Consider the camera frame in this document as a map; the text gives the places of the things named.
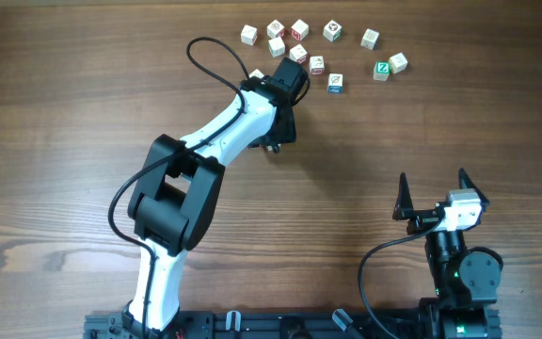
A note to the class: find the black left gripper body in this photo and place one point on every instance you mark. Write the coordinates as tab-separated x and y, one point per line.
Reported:
281	137

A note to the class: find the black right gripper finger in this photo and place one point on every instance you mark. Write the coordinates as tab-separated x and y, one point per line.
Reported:
465	182
403	208

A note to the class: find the wooden block baseball picture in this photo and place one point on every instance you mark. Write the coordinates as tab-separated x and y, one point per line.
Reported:
317	65

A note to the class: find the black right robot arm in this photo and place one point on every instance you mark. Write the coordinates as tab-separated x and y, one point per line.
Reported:
466	279

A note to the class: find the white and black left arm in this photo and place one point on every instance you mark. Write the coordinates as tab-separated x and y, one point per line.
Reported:
174	202

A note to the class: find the wooden block animal picture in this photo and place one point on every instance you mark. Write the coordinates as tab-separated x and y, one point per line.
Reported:
298	54

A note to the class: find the wooden block strawberry picture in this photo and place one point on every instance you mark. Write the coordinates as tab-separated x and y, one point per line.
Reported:
257	73

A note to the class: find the wooden block number one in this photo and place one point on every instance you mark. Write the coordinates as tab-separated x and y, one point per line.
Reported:
276	47

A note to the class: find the wooden block leaf picture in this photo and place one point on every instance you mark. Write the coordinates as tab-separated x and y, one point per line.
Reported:
335	83

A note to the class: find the wooden block red letter M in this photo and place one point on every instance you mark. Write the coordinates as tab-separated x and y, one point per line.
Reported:
299	30

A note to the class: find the wooden block shell picture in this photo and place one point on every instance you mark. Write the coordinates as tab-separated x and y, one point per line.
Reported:
275	29

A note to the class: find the wooden block red side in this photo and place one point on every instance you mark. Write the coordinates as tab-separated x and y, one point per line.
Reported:
249	35

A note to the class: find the wooden block soccer ball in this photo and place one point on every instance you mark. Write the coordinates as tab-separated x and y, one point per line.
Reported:
332	30

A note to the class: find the wooden block yellow letter B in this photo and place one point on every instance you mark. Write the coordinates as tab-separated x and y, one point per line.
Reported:
369	39

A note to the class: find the wooden block green letter Z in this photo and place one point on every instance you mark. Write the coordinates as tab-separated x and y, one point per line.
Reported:
382	71

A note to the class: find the wooden block number three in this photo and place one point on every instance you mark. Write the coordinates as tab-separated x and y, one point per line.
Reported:
398	63

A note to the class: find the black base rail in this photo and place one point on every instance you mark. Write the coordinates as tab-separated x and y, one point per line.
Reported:
403	323

